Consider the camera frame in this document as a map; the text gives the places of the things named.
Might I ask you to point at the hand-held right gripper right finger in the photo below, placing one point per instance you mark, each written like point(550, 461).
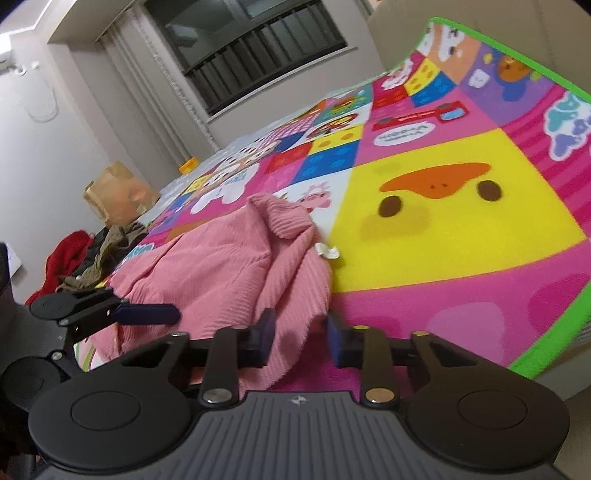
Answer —
point(336, 344)

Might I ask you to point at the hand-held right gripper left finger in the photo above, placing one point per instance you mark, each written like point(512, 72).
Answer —
point(268, 337)

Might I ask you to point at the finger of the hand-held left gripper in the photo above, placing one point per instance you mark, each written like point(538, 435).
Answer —
point(69, 339)
point(147, 314)

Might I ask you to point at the olive dotted garment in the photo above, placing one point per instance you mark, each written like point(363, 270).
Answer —
point(115, 242)

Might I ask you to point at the red garment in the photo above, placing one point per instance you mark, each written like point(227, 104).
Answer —
point(64, 258)

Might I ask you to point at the black garment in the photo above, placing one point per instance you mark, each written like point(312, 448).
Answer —
point(94, 249)

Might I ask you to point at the brown paper bag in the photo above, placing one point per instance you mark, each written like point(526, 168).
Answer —
point(117, 194)

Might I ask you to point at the small yellow box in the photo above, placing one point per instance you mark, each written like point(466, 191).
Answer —
point(189, 165)

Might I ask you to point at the colourful cartoon play mat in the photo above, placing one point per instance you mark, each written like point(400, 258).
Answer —
point(461, 230)

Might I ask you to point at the white curtain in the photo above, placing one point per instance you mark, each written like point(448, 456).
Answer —
point(152, 92)

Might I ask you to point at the window with black railing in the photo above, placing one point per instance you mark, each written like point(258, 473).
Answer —
point(254, 50)

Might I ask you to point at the beige padded headboard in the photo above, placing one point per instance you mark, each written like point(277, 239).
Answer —
point(508, 23)

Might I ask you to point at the white wall switch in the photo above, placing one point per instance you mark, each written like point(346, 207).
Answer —
point(14, 261)

